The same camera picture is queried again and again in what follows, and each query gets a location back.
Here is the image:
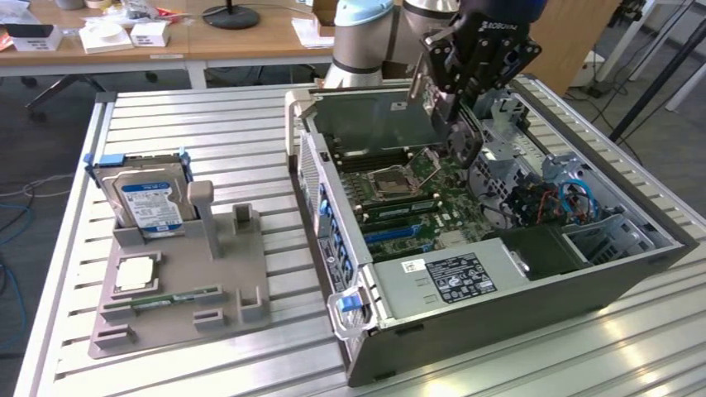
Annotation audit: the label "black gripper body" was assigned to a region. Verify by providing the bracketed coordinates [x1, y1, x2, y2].
[451, 11, 533, 46]

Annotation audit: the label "small black graphics card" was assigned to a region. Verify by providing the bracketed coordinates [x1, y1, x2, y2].
[405, 61, 489, 170]

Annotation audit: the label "wooden cabinet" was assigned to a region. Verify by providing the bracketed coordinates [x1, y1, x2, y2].
[499, 0, 624, 98]

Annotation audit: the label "white floor box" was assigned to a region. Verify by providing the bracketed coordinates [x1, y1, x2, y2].
[567, 51, 607, 90]

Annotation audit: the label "silver metal drive cage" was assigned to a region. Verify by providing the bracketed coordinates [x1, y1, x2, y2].
[467, 86, 547, 199]

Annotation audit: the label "stack of white papers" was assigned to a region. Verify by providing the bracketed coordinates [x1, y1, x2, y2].
[289, 18, 337, 50]

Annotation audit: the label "brown cardboard box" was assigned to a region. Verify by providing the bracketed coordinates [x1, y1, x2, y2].
[310, 0, 340, 28]

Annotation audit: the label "black tripod pole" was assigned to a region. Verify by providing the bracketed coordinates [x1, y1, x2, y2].
[605, 24, 706, 141]

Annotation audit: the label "metal CPU socket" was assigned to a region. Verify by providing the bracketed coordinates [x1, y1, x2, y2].
[368, 163, 425, 199]

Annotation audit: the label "green motherboard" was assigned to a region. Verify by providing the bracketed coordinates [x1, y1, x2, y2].
[329, 146, 497, 264]

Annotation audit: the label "wooden desk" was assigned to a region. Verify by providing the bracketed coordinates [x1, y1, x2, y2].
[0, 0, 192, 90]
[186, 0, 337, 90]

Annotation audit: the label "green RAM stick with sticker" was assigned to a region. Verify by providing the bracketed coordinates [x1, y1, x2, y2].
[360, 200, 440, 220]

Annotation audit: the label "black round lamp base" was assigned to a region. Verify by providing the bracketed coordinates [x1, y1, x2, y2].
[200, 0, 261, 30]

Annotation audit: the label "blue expansion slot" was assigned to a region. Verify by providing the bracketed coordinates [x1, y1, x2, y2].
[362, 222, 425, 246]

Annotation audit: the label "silver disk bay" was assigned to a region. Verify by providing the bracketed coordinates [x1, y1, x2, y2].
[561, 214, 657, 265]

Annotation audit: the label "silver power supply unit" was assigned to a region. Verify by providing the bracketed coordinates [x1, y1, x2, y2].
[365, 237, 533, 328]

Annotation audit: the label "white labelled box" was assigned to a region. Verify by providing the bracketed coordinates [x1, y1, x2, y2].
[129, 21, 170, 48]

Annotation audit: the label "clear plastic bags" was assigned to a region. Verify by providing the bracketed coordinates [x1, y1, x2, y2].
[109, 0, 192, 26]

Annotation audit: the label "blue case release latch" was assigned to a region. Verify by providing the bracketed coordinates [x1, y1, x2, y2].
[334, 291, 362, 323]

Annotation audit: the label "grey plastic parts rack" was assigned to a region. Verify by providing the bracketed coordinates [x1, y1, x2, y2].
[86, 179, 270, 360]

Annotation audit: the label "white box with round insert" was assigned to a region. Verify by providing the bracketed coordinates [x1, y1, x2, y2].
[78, 22, 136, 55]

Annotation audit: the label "hard disk with blue caddy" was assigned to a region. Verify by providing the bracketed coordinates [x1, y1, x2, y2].
[81, 148, 200, 241]

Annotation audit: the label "open dark PC case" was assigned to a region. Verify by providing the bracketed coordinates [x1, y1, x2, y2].
[282, 74, 701, 388]

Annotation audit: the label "grey chair base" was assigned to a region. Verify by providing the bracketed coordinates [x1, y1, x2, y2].
[21, 74, 105, 123]

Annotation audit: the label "white box with black lid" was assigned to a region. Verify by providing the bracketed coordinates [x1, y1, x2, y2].
[2, 23, 62, 53]

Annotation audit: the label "silver CPU chip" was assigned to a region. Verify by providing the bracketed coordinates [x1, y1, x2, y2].
[113, 256, 158, 290]

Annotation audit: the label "blue wire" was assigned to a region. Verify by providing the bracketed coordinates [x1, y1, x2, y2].
[556, 179, 601, 227]

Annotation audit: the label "black wire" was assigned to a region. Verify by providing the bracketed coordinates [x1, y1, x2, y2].
[473, 165, 519, 231]

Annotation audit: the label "white floor cable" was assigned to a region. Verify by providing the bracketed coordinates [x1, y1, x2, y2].
[21, 173, 76, 198]

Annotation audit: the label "blue floor cable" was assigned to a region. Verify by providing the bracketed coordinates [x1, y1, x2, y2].
[0, 202, 32, 356]

